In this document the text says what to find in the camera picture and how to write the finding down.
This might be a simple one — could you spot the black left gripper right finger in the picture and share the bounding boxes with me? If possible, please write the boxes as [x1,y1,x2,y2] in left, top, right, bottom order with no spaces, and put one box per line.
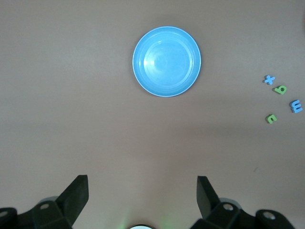
[190,176,296,229]

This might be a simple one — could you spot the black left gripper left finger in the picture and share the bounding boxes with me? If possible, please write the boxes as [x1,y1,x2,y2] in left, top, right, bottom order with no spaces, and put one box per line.
[0,175,90,229]

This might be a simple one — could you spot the green foam letter n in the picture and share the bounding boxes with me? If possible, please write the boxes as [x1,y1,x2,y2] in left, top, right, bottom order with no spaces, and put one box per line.
[264,113,278,125]

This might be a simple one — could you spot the blue foam letter m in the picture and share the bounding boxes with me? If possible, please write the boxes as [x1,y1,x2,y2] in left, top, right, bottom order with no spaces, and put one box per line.
[289,99,304,114]

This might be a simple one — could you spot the green foam letter b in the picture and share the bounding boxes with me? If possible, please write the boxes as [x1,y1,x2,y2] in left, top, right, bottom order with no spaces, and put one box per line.
[273,85,287,95]

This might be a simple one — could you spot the brown table mat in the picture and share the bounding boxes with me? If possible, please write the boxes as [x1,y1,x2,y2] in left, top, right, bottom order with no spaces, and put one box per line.
[0,0,305,229]

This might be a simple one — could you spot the blue plate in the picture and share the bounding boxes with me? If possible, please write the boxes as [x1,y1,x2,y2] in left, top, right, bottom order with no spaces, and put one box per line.
[132,25,202,98]

